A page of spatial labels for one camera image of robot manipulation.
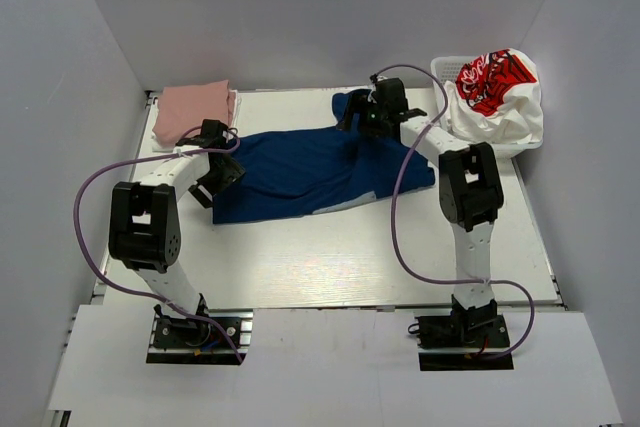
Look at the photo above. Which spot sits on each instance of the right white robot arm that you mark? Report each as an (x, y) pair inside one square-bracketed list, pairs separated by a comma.
[(469, 186)]

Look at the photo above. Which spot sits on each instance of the white red print t shirt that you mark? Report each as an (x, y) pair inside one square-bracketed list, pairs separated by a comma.
[(496, 98)]

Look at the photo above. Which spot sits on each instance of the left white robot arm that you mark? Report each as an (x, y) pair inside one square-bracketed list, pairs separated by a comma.
[(145, 231)]

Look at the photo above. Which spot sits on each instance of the white plastic basket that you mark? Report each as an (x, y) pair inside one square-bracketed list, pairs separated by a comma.
[(447, 68)]

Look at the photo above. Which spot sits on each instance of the blue t shirt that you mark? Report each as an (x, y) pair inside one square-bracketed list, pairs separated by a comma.
[(304, 172)]

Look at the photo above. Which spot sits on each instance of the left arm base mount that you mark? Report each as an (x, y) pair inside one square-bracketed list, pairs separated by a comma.
[(177, 341)]

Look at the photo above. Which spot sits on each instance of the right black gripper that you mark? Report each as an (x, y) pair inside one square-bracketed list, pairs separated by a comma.
[(356, 105)]

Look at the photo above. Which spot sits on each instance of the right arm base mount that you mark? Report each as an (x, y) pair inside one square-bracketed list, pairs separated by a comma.
[(440, 349)]

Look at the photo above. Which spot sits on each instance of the folded pink t shirt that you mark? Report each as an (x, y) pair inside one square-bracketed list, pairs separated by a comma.
[(185, 107)]

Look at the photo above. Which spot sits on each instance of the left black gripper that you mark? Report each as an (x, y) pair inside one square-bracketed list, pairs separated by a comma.
[(232, 172)]

